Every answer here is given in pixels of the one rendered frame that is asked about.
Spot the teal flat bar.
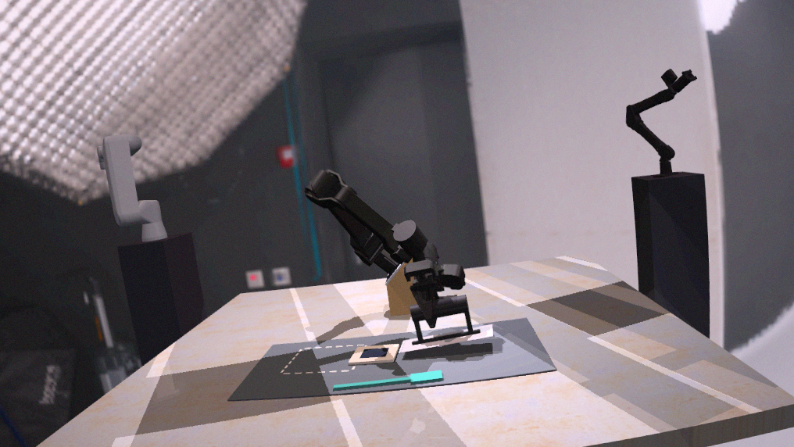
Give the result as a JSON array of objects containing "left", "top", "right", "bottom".
[{"left": 334, "top": 370, "right": 443, "bottom": 391}]

